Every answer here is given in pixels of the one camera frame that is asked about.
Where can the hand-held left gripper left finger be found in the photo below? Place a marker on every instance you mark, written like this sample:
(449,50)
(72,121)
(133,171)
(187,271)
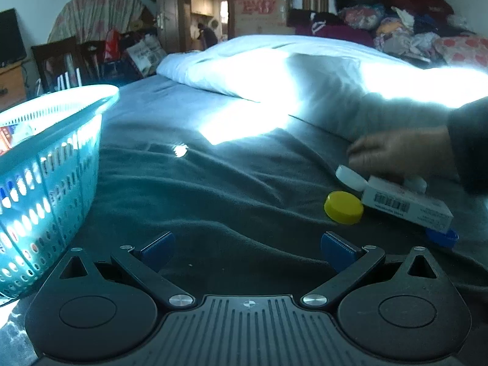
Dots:
(158,249)

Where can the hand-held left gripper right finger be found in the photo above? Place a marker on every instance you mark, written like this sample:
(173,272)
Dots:
(335,249)

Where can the long white box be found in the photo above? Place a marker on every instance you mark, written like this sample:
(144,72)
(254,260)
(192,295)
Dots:
(404,204)

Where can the teal plastic basket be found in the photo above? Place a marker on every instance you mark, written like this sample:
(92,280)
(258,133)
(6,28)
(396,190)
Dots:
(57,167)

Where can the person's right hand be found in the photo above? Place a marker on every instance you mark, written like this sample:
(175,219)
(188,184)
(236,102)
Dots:
(404,152)

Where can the yellow cap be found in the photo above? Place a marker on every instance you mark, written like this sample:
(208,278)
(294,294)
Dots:
(343,207)

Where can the white cap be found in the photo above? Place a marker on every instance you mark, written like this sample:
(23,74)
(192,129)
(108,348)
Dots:
(350,177)

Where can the blue cap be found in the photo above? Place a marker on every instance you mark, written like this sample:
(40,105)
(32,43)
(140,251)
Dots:
(444,238)

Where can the white duvet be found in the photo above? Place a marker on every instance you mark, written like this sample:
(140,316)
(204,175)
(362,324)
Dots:
(305,68)

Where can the white router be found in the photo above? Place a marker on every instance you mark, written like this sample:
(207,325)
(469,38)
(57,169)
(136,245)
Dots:
(68,82)

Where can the white printed bag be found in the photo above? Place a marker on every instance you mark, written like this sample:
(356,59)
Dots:
(146,55)

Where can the red bag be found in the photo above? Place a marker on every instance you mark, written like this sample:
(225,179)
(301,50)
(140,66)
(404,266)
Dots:
(112,45)

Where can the dark wooden chair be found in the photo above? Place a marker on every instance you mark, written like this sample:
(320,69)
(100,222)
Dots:
(49,61)

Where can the wooden dresser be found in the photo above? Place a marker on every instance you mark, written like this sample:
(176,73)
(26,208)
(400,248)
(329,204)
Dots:
(11,87)

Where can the maroon garment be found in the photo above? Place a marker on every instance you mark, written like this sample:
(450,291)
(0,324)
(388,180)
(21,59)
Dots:
(328,26)

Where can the plain cardboard box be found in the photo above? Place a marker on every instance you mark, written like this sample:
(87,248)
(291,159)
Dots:
(263,31)

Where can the pile of clothes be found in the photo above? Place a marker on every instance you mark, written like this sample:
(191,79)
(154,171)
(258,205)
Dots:
(404,26)

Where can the red dotted pillow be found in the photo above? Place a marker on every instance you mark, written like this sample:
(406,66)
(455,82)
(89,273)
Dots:
(465,51)

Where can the brown wooden door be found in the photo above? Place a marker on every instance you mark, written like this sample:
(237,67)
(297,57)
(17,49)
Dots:
(169,0)

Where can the red printed cardboard box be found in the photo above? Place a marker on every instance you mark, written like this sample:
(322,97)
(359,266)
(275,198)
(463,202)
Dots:
(261,9)

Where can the black television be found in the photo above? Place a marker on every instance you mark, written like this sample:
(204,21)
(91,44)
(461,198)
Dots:
(11,38)

